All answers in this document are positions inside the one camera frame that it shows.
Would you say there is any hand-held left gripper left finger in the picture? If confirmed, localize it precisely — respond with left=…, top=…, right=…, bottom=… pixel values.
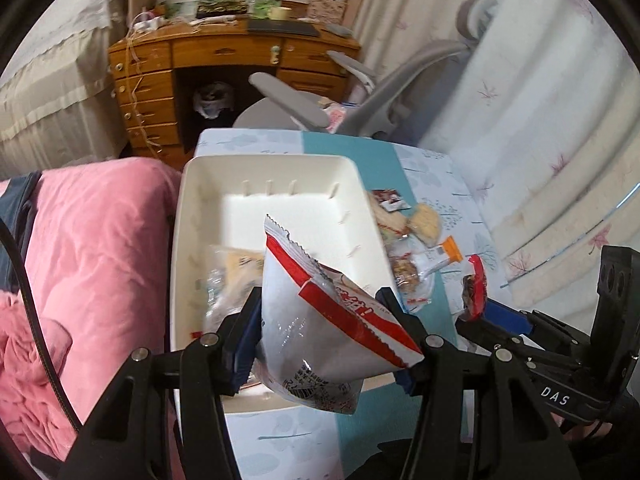
left=57, top=287, right=266, bottom=480

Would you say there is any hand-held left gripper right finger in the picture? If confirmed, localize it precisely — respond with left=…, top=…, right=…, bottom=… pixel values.
left=375, top=286, right=583, bottom=480

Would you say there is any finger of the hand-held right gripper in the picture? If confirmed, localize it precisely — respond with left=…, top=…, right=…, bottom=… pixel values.
left=455, top=316, right=543, bottom=382
left=481, top=299, right=593, bottom=362

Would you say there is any dark red snack packet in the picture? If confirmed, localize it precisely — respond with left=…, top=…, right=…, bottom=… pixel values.
left=461, top=254, right=488, bottom=322

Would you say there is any white red snack bag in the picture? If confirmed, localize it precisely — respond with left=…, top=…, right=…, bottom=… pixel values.
left=252, top=214, right=426, bottom=415

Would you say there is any clear packet with orange label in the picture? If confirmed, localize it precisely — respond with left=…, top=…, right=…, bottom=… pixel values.
left=415, top=235, right=463, bottom=281

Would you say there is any clear packet of nut snacks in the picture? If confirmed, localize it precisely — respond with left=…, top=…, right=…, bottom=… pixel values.
left=389, top=247, right=436, bottom=313

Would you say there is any small yellow cookie packet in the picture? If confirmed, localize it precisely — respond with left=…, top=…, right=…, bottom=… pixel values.
left=407, top=203, right=443, bottom=246

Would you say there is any white plastic tray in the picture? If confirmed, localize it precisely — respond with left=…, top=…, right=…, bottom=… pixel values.
left=169, top=154, right=401, bottom=413

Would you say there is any small dark brown packet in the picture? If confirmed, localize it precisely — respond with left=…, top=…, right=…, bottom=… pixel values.
left=370, top=189, right=411, bottom=210

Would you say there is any pink fleece blanket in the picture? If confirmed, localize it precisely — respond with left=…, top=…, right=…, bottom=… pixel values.
left=0, top=156, right=183, bottom=466

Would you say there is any white floral curtain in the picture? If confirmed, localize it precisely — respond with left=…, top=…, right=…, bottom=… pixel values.
left=350, top=0, right=640, bottom=321

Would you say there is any crumpled pink fleece cloth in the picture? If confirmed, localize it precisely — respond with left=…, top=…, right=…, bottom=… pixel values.
left=0, top=287, right=73, bottom=461

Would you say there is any grey office chair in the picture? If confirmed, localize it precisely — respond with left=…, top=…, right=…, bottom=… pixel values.
left=232, top=0, right=498, bottom=148

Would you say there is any white pink packet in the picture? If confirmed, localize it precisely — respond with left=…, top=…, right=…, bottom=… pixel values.
left=320, top=100, right=358, bottom=133

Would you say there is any navy blue cloth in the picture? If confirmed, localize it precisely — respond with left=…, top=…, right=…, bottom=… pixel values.
left=0, top=170, right=43, bottom=291

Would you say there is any trash bag bin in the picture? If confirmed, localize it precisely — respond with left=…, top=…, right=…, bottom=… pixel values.
left=192, top=82, right=236, bottom=120

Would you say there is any wooden desk with drawers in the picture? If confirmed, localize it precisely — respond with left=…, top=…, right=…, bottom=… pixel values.
left=107, top=7, right=363, bottom=158

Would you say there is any black laptop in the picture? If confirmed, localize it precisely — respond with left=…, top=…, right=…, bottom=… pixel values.
left=247, top=17, right=321, bottom=37

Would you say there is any white power strip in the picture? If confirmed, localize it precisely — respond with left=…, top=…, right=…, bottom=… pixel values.
left=132, top=10, right=166, bottom=33

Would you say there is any dark printed box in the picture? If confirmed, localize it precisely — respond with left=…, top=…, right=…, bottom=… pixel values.
left=196, top=0, right=250, bottom=18

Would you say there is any patterned cardboard box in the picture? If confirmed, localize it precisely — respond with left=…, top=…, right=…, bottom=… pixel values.
left=306, top=0, right=348, bottom=23

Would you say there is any black cable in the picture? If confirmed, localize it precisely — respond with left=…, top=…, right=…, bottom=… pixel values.
left=0, top=217, right=83, bottom=433

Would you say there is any white cable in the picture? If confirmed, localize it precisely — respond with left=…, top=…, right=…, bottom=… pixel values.
left=122, top=30, right=161, bottom=153

